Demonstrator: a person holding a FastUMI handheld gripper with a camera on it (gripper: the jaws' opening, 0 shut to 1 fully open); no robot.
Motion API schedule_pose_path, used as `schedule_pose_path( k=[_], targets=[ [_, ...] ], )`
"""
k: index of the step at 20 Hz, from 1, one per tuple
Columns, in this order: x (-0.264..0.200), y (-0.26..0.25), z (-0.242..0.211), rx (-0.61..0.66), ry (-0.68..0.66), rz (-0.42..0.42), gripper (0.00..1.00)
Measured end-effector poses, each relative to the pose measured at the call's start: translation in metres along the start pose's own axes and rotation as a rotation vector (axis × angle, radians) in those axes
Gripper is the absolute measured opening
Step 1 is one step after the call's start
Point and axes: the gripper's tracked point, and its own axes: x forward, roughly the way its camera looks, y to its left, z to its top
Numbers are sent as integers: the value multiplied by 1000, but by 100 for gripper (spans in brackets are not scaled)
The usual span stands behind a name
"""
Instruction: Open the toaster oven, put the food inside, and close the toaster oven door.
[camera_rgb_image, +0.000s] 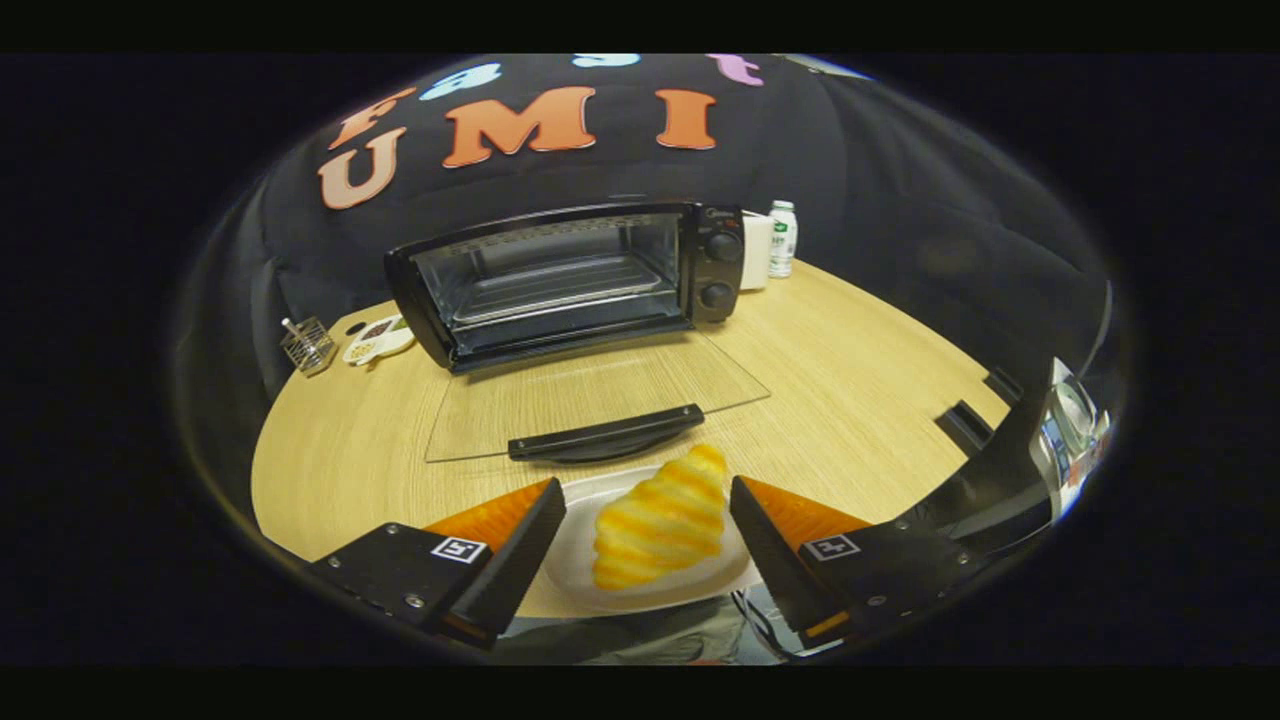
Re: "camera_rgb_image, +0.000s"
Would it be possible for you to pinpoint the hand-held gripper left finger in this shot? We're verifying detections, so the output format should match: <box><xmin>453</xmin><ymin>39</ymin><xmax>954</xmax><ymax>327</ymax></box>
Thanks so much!
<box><xmin>305</xmin><ymin>477</ymin><xmax>568</xmax><ymax>653</ymax></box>

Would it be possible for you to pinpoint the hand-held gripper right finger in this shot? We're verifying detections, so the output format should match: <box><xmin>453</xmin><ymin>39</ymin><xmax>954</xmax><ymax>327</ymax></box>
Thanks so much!
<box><xmin>730</xmin><ymin>475</ymin><xmax>991</xmax><ymax>656</ymax></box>

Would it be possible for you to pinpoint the yellow croissant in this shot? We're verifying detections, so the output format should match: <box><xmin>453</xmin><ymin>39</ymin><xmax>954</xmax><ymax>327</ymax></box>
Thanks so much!
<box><xmin>592</xmin><ymin>443</ymin><xmax>729</xmax><ymax>591</ymax></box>

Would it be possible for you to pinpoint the black toaster oven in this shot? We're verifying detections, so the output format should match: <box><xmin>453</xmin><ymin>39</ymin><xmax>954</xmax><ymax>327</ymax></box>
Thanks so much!
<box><xmin>385</xmin><ymin>202</ymin><xmax>772</xmax><ymax>465</ymax></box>

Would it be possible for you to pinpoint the white pop-up toaster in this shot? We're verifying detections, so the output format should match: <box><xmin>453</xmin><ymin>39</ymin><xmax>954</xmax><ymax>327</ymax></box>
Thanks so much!
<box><xmin>740</xmin><ymin>212</ymin><xmax>776</xmax><ymax>292</ymax></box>

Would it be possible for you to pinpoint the white plate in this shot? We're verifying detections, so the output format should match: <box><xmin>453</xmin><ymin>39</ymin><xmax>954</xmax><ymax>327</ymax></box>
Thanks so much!
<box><xmin>540</xmin><ymin>465</ymin><xmax>763</xmax><ymax>613</ymax></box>

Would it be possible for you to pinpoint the small white snack dish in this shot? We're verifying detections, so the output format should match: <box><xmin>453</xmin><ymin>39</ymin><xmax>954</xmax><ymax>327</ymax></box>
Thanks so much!
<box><xmin>342</xmin><ymin>315</ymin><xmax>417</xmax><ymax>367</ymax></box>

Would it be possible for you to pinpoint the white bottle with green label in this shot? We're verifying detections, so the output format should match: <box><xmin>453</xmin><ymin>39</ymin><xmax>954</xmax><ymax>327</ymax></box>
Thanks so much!
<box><xmin>767</xmin><ymin>200</ymin><xmax>799</xmax><ymax>279</ymax></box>

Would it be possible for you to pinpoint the wire mesh basket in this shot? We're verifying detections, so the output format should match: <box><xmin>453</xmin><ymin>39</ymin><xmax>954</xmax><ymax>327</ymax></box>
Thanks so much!
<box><xmin>280</xmin><ymin>316</ymin><xmax>338</xmax><ymax>377</ymax></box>

